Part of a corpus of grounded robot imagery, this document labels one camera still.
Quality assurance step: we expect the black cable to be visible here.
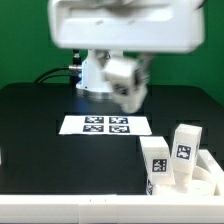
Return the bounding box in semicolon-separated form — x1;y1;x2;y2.
34;66;83;85

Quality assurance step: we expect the white round stool seat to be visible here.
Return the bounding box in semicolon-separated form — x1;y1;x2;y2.
146;166;216;196

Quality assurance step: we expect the paper sheet with markers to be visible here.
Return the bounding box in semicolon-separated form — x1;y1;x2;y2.
59;115;152;136

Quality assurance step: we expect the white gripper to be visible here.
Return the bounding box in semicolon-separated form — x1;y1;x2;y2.
48;0;205;89

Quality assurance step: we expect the white L-shaped fence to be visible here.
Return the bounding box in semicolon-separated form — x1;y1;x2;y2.
0;150;224;224

